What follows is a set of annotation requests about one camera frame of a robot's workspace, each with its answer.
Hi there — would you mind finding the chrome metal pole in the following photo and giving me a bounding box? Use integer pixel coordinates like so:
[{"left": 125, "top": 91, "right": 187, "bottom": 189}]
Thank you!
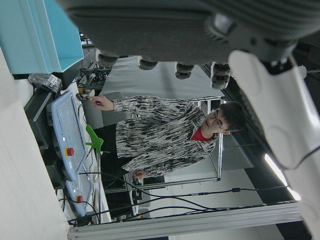
[{"left": 96, "top": 151, "right": 104, "bottom": 224}]

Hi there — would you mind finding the teal plastic bin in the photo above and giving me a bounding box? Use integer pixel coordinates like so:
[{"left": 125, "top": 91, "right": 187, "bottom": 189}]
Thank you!
[{"left": 0, "top": 0, "right": 85, "bottom": 75}]

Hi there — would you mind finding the person in patterned shirt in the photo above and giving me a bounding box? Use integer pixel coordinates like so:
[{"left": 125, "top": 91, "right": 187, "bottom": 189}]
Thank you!
[{"left": 91, "top": 95, "right": 247, "bottom": 180}]

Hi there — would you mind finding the clear plastic parts bag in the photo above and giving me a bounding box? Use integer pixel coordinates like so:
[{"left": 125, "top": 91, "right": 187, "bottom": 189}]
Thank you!
[{"left": 27, "top": 73, "right": 63, "bottom": 93}]

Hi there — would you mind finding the ceiling strip light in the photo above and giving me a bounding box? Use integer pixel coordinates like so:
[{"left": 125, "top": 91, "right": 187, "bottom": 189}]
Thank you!
[{"left": 264, "top": 153, "right": 302, "bottom": 201}]

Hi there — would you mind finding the green plastic clamp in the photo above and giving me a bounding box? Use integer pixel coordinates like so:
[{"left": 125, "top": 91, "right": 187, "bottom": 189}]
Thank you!
[{"left": 85, "top": 124, "right": 104, "bottom": 154}]

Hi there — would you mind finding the black ribbed electronics box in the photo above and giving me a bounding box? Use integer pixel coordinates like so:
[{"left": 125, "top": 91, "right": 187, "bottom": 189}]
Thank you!
[{"left": 23, "top": 84, "right": 63, "bottom": 151}]

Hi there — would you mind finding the aluminium extrusion rail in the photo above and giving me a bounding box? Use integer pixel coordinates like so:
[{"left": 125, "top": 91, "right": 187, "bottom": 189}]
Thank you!
[{"left": 67, "top": 201, "right": 305, "bottom": 240}]

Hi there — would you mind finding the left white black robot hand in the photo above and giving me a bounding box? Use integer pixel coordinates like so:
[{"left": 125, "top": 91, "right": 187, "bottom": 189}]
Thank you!
[{"left": 56, "top": 0, "right": 320, "bottom": 240}]

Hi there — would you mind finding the large blue grey teach pendant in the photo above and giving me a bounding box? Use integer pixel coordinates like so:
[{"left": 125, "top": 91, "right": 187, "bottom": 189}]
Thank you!
[{"left": 51, "top": 91, "right": 90, "bottom": 182}]

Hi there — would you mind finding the small blue grey teach pendant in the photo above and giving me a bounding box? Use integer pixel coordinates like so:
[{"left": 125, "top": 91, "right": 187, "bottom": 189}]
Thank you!
[{"left": 65, "top": 174, "right": 95, "bottom": 217}]

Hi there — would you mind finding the silver metal frame rack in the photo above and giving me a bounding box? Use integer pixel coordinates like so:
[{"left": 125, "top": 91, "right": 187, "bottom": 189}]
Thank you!
[{"left": 192, "top": 97, "right": 225, "bottom": 182}]

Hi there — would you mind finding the black cable with inline connector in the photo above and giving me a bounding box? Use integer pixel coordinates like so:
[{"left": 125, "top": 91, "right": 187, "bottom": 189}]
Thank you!
[{"left": 78, "top": 171, "right": 288, "bottom": 198}]

